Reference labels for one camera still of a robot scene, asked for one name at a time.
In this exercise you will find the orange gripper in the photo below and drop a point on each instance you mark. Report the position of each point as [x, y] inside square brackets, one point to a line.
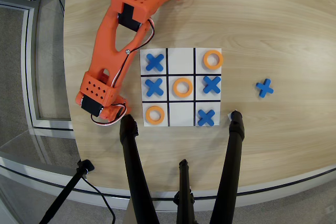
[118, 110]

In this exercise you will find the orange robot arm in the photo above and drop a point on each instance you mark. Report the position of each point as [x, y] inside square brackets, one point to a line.
[105, 51]

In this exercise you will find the blue X piece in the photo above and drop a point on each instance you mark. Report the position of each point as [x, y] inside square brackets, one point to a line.
[206, 117]
[154, 87]
[211, 84]
[155, 62]
[264, 88]

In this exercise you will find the black tripod leg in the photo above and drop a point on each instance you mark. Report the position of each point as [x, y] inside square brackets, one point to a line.
[185, 195]
[136, 169]
[231, 169]

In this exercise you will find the white tic-tac-toe board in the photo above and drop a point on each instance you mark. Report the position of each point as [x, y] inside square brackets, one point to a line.
[181, 58]

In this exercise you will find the small white tag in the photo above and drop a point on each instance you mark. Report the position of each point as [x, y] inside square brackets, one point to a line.
[229, 115]

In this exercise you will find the thin black stand pole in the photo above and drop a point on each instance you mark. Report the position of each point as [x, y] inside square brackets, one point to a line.
[65, 195]

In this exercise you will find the grey metal floor frame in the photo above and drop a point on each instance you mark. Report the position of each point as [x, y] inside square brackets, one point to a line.
[30, 77]

